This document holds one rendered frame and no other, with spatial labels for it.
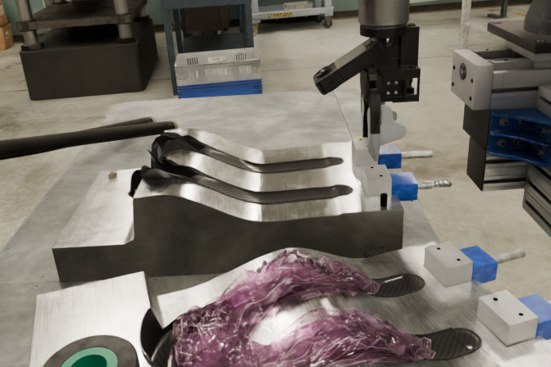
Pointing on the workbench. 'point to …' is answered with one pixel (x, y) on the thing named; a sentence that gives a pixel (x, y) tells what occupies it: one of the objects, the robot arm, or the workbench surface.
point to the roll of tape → (96, 353)
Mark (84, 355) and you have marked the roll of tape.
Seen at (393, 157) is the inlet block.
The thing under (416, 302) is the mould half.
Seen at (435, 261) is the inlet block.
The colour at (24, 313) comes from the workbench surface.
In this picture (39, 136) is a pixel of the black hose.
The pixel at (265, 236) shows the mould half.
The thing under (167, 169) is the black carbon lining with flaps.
